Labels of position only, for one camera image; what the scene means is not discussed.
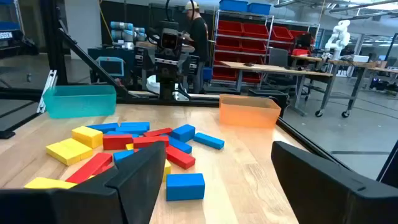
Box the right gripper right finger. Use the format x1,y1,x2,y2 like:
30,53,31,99
271,141,398,224

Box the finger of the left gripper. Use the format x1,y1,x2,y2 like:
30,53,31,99
186,55,200,76
134,47,147,72

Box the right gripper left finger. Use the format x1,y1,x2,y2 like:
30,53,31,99
0,141,167,224

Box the red wooden block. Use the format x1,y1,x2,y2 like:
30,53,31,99
102,134,134,151
143,127,173,138
165,145,197,170
93,164,116,177
132,135,170,149
65,152,113,184

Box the yellow wooden cube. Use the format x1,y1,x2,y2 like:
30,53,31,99
162,159,172,183

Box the thick blue wooden block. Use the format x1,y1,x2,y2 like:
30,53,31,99
165,173,206,202

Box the person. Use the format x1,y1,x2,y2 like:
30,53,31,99
182,1,211,94

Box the blue-framed screen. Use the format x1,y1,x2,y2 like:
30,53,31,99
95,56,125,78

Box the red storage bin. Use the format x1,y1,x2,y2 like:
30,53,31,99
242,22,270,39
217,20,244,37
271,26,294,42
241,39,267,54
216,37,243,52
213,67,239,82

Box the metal shelf rack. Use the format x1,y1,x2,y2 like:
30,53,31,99
212,9,321,86

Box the blue storage bin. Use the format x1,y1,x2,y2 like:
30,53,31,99
248,2,272,16
219,0,249,12

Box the orange translucent bin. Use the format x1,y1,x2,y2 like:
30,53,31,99
218,93,282,129

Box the teal translucent bin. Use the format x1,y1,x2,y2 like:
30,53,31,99
42,85,118,119

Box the black plastic crate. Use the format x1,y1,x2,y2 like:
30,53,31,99
248,89,289,110

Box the grey chair back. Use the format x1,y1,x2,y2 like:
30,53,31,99
269,47,289,67

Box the wooden workbench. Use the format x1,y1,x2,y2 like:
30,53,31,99
290,54,379,118
219,60,334,118

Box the silver aluminium extrusion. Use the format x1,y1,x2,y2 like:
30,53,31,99
36,70,58,113

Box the red box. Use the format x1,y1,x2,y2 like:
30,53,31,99
292,48,312,57

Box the blue panel with white label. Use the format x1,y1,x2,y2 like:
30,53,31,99
0,0,25,47

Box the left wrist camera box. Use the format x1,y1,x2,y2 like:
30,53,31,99
160,28,180,51

